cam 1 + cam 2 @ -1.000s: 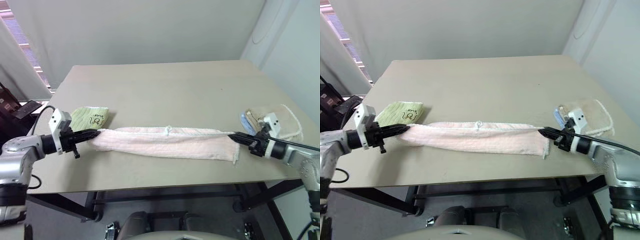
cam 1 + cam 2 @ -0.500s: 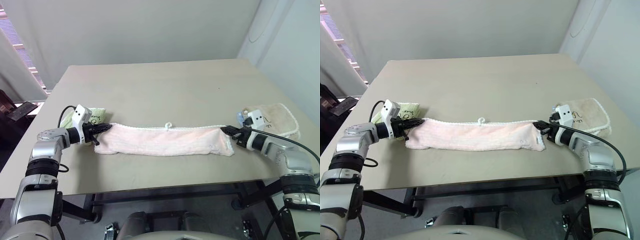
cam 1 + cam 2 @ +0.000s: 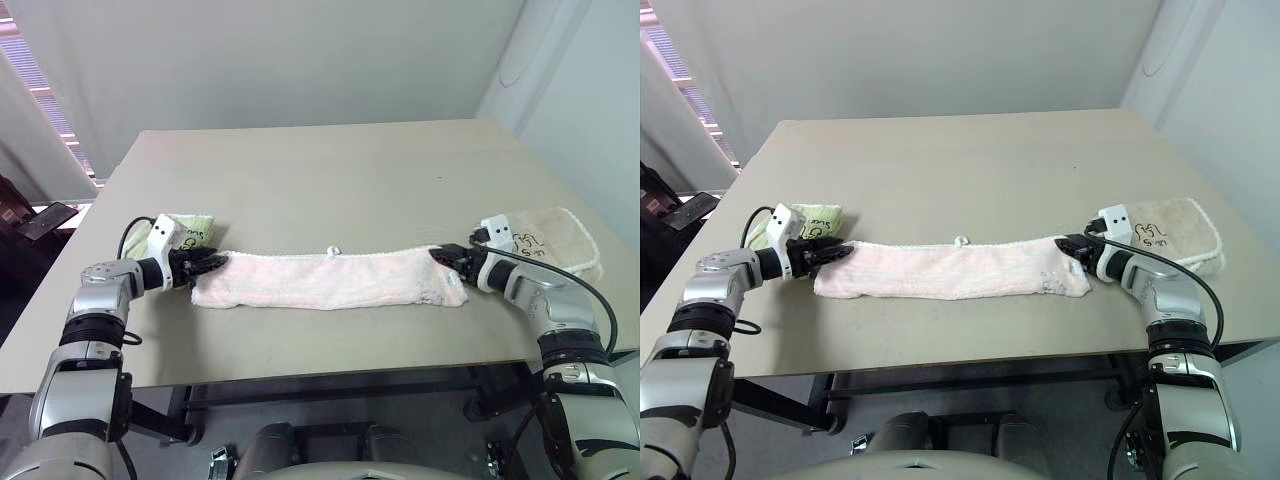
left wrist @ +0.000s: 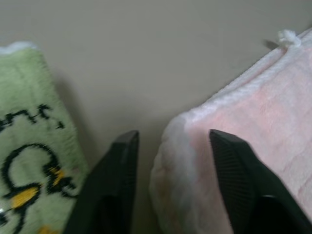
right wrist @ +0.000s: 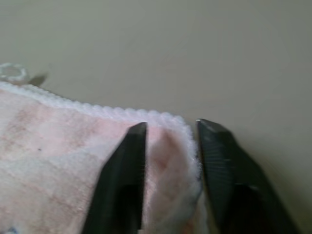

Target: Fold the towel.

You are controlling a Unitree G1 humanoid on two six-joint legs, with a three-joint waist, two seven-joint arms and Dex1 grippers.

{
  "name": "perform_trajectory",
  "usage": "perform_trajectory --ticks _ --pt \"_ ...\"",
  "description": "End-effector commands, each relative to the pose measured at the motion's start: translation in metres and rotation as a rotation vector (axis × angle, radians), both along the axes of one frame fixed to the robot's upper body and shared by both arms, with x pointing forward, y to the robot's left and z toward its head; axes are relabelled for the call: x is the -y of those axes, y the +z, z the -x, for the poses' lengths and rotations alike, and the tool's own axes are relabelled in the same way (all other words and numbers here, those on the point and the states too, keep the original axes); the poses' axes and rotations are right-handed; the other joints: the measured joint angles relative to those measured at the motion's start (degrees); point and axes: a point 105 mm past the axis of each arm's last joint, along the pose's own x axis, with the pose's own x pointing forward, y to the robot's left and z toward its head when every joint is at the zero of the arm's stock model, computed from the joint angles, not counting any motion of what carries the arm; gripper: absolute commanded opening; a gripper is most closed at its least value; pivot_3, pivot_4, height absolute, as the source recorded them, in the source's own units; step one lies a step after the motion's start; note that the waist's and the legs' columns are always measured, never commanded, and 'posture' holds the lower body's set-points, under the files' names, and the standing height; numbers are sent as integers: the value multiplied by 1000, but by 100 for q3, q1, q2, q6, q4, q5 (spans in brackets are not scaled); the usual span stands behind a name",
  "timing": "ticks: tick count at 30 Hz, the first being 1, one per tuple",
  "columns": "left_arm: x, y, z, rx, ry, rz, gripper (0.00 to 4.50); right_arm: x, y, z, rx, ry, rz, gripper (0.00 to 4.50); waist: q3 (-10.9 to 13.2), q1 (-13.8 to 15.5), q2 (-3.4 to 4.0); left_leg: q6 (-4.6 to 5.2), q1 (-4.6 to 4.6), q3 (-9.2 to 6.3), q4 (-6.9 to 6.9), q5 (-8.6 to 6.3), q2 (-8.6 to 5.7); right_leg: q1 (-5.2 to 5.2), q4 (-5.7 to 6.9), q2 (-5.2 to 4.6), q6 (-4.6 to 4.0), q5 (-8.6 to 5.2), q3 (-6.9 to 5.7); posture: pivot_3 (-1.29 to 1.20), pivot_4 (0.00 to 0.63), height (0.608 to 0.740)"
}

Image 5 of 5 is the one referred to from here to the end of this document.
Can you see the pink fluffy towel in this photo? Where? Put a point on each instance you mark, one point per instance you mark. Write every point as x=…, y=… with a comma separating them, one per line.
x=48, y=146

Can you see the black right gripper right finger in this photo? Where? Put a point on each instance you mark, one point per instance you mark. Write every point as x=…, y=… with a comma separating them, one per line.
x=234, y=195

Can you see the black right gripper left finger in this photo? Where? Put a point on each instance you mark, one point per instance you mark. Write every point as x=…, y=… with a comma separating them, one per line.
x=117, y=190

